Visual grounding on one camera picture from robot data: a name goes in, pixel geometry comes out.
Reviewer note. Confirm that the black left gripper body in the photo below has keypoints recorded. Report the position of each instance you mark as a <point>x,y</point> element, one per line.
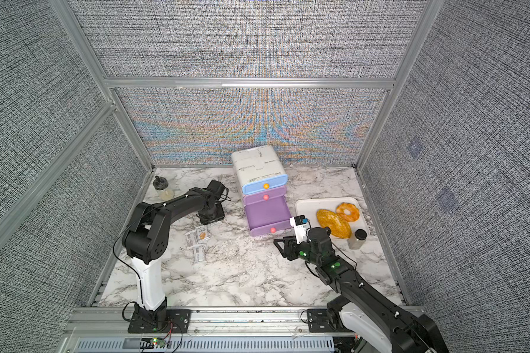
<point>210,216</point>

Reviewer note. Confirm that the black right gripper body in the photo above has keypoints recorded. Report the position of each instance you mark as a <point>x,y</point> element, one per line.
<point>304,251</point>

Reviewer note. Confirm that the white cookie packet orange picture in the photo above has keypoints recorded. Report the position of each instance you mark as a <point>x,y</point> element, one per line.
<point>202,234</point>

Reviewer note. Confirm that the purple drawer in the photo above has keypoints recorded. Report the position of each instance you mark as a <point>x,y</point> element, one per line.
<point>258,197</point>
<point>264,215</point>

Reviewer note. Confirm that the white blue drawer cabinet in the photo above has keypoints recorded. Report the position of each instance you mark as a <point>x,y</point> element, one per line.
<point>257,166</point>

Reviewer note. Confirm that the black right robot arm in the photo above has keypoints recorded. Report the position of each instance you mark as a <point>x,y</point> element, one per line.
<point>359,307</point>

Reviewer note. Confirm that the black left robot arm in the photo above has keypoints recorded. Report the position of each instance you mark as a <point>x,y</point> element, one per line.
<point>146,237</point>

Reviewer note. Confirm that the white cookie packet barcode up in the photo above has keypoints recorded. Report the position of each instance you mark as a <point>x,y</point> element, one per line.
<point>191,239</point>

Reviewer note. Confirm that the yellow bread loaf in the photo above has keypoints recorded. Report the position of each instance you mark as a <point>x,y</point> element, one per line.
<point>338,226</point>

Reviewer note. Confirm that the white rectangular tray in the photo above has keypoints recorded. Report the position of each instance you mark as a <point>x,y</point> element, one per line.
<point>309,208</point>

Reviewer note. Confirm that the orange glazed donut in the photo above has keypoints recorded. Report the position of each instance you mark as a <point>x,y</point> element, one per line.
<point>349,212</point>

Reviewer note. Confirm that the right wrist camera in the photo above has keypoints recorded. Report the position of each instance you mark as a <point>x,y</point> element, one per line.
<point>300,226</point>

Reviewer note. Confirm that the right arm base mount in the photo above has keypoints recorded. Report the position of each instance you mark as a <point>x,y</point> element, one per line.
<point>324,320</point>

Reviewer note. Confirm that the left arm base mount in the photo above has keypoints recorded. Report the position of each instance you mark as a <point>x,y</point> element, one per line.
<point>159,320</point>

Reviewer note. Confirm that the aluminium front rail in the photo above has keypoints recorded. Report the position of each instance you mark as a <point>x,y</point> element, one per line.
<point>211,329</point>

